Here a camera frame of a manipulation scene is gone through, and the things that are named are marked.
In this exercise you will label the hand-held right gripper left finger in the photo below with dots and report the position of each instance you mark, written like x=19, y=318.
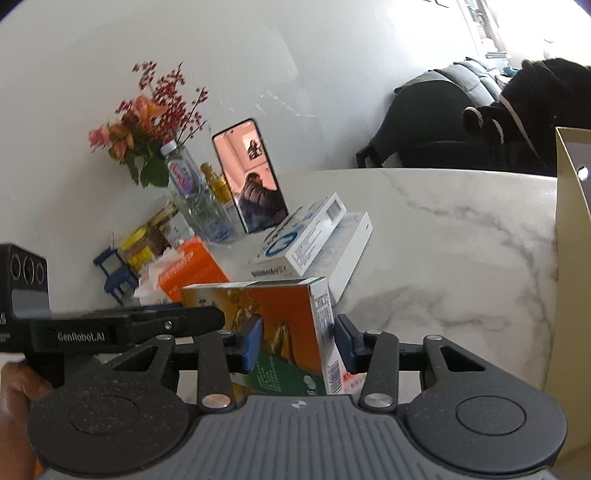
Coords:
x=251, y=344

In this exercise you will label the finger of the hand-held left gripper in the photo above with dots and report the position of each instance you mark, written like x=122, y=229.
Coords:
x=184, y=321

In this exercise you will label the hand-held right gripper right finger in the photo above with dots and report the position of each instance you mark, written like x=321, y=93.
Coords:
x=347, y=341

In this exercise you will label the orange medicine box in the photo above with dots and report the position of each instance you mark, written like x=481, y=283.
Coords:
x=291, y=323

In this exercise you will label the long white box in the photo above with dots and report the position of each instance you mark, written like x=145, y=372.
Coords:
x=346, y=258

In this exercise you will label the tan cardboard box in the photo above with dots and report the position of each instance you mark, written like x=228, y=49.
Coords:
x=572, y=300

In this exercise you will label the white marble desktop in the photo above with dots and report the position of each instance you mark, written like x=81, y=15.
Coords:
x=438, y=258

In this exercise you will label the person's left hand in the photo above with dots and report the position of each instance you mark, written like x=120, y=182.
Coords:
x=11, y=415

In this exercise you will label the orange tissue box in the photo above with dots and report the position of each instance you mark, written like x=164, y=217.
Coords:
x=194, y=272

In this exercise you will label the blue miniature chair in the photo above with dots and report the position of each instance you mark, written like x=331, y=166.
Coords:
x=115, y=277

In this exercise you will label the yellow-lid jar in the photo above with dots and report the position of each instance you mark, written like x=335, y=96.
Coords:
x=138, y=251

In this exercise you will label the white jar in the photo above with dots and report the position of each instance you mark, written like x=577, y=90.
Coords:
x=181, y=230

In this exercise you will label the brown jar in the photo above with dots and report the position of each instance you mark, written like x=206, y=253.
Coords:
x=161, y=224

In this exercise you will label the white medicine box blue print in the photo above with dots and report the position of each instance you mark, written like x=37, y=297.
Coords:
x=300, y=240

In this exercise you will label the clear plastic water bottle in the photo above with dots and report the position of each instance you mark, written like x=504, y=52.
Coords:
x=189, y=194

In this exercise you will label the small gold-cap bottle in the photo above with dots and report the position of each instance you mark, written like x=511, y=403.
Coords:
x=218, y=184

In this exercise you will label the smartphone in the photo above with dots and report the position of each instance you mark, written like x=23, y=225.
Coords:
x=251, y=184

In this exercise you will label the orange and red flower bouquet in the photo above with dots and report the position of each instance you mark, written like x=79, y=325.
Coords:
x=143, y=120

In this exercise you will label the grey sofa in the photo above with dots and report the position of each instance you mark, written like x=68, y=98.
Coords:
x=425, y=120
x=471, y=78

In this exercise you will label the black plush toy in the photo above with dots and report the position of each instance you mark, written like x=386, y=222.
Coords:
x=540, y=106

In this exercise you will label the white bookshelf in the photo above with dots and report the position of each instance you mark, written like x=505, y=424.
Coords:
x=485, y=27

